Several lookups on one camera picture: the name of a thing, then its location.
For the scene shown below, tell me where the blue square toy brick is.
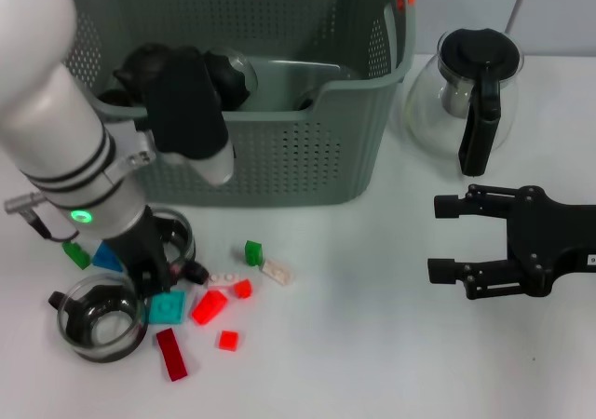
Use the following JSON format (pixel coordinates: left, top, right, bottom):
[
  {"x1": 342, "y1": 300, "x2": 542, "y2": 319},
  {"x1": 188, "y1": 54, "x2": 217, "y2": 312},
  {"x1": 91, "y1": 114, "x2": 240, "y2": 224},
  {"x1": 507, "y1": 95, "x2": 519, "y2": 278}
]
[{"x1": 91, "y1": 241, "x2": 125, "y2": 271}]

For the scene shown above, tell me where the red sloped toy brick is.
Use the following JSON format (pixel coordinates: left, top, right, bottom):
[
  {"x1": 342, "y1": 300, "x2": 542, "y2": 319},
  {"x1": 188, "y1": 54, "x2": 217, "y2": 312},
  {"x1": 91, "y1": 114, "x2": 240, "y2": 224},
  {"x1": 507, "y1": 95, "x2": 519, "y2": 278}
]
[{"x1": 191, "y1": 290, "x2": 229, "y2": 326}]

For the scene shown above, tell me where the grey perforated plastic storage bin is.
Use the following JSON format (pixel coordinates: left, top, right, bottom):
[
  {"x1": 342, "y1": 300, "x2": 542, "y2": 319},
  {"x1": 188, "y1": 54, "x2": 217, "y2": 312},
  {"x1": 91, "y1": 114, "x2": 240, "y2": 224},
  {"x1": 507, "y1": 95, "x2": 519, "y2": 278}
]
[{"x1": 60, "y1": 0, "x2": 418, "y2": 206}]

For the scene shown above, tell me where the left wrist camera housing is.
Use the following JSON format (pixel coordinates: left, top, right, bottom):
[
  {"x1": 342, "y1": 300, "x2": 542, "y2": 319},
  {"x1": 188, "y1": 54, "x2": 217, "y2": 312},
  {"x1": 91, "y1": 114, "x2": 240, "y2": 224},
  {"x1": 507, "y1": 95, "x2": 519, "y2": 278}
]
[{"x1": 142, "y1": 46, "x2": 237, "y2": 187}]

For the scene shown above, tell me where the glass coffee pot black lid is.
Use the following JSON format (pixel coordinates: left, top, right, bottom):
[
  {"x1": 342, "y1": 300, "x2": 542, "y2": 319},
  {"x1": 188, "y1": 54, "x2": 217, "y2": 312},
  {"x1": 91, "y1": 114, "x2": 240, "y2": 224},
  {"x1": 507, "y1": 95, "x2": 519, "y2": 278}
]
[{"x1": 404, "y1": 26, "x2": 525, "y2": 178}]

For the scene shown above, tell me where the clear whitish toy brick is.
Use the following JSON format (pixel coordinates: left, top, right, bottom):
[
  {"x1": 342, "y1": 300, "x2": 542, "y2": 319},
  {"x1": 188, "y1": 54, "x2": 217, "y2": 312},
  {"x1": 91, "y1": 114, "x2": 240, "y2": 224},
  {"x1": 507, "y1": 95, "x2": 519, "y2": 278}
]
[{"x1": 260, "y1": 258, "x2": 296, "y2": 289}]

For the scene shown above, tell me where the black clay teapot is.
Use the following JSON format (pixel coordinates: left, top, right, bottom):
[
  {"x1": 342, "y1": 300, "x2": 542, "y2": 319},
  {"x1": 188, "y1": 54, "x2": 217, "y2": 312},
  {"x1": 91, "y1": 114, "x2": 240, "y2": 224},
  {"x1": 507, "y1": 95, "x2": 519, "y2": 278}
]
[{"x1": 113, "y1": 41, "x2": 173, "y2": 106}]

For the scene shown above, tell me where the white two-stud toy brick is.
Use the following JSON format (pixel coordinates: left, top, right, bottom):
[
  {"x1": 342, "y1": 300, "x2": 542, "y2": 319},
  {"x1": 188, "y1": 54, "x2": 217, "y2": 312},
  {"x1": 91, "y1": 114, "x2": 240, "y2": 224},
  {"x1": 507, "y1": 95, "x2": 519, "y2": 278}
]
[{"x1": 204, "y1": 272, "x2": 248, "y2": 291}]

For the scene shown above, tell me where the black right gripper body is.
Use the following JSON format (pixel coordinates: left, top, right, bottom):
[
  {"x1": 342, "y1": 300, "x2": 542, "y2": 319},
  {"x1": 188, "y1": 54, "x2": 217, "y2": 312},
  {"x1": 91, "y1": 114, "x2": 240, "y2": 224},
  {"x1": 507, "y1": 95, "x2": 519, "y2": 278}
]
[{"x1": 505, "y1": 184, "x2": 596, "y2": 299}]

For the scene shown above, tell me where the small green toy brick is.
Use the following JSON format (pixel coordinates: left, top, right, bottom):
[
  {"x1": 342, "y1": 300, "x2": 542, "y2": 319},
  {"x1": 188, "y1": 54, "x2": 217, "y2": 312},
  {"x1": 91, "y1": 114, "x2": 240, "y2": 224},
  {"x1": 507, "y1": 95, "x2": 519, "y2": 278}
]
[{"x1": 244, "y1": 239, "x2": 265, "y2": 267}]

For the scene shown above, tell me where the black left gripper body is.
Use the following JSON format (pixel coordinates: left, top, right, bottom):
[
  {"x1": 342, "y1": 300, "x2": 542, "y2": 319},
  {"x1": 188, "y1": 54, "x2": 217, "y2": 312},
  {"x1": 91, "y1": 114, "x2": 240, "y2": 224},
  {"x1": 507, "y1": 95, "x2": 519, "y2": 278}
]
[{"x1": 104, "y1": 204, "x2": 171, "y2": 278}]

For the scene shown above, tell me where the dark red flat toy brick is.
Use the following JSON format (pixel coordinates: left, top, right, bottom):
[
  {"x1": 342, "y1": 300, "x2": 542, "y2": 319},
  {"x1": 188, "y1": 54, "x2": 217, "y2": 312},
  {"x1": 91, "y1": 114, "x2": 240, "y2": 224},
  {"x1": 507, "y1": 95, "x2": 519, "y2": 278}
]
[{"x1": 156, "y1": 328, "x2": 190, "y2": 383}]

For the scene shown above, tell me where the teal square toy brick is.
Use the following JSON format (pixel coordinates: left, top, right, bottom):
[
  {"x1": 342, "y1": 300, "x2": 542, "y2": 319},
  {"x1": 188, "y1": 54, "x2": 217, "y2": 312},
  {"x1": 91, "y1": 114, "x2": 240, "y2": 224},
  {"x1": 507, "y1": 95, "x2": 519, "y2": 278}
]
[{"x1": 148, "y1": 291, "x2": 186, "y2": 326}]

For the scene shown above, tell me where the green stepped toy brick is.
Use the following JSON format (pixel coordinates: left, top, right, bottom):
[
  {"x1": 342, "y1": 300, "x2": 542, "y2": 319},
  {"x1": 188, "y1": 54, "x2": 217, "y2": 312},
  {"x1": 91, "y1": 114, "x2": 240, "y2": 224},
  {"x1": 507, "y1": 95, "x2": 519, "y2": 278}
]
[{"x1": 62, "y1": 240, "x2": 92, "y2": 270}]

